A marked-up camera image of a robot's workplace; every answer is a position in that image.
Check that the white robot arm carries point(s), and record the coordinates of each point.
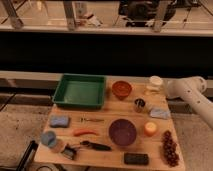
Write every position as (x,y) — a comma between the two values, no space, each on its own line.
(191,90)

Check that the dark red grape bunch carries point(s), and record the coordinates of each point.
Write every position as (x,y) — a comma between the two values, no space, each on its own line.
(169,149)

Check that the blue cloth piece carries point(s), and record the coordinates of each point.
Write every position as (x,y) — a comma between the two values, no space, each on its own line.
(160,113)

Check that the orange candle cup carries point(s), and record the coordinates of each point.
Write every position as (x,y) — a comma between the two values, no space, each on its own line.
(150,128)

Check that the wooden cutting board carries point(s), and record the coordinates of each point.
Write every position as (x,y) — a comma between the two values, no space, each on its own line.
(97,126)

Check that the blue sponge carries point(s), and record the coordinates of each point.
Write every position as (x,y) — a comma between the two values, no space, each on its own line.
(59,121)

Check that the green plastic tray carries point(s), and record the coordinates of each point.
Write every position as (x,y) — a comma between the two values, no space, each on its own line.
(80,91)

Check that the purple bowl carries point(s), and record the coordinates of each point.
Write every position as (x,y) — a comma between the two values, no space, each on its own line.
(122,132)

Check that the black stand frame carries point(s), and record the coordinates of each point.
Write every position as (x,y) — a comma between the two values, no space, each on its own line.
(32,147)

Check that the small metal cup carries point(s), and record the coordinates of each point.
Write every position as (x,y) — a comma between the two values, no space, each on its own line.
(139,104)

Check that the black rectangular sponge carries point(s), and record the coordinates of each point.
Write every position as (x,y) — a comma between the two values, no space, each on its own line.
(136,159)

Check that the orange bowl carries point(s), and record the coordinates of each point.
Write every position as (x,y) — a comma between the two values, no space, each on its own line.
(121,89)

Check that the orange carrot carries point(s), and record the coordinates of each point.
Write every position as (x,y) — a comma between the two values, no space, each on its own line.
(80,132)

